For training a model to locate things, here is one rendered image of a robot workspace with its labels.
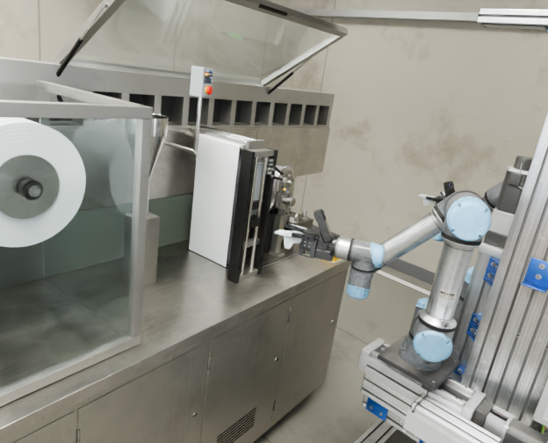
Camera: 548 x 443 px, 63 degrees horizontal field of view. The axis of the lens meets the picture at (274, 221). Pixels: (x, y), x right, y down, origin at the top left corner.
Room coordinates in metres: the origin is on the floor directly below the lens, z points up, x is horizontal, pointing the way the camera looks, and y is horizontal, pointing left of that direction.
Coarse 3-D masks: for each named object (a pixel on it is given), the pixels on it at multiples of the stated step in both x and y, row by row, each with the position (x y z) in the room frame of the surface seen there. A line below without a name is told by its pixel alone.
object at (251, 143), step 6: (192, 126) 1.99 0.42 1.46; (204, 126) 2.05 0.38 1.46; (204, 132) 1.94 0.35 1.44; (210, 132) 1.92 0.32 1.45; (216, 132) 1.91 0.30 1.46; (222, 132) 1.93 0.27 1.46; (222, 138) 1.89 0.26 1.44; (228, 138) 1.86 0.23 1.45; (234, 138) 1.84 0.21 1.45; (240, 138) 1.87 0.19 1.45; (246, 138) 1.85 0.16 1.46; (252, 138) 1.88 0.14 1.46; (246, 144) 1.82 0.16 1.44; (252, 144) 1.80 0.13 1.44; (258, 144) 1.83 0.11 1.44
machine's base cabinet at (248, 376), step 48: (336, 288) 2.10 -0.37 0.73; (240, 336) 1.48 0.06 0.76; (288, 336) 1.77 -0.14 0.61; (144, 384) 1.12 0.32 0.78; (192, 384) 1.29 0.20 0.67; (240, 384) 1.52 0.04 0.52; (288, 384) 1.84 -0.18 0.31; (48, 432) 0.89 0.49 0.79; (96, 432) 0.99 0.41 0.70; (144, 432) 1.13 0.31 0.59; (192, 432) 1.31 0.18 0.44; (240, 432) 1.55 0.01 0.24
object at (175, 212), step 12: (192, 192) 2.04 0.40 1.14; (156, 204) 1.87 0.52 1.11; (168, 204) 1.92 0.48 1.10; (180, 204) 1.98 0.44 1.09; (168, 216) 1.93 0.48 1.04; (180, 216) 1.99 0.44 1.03; (168, 228) 1.93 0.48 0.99; (180, 228) 1.99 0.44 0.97; (168, 240) 1.93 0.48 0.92; (180, 240) 1.99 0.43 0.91
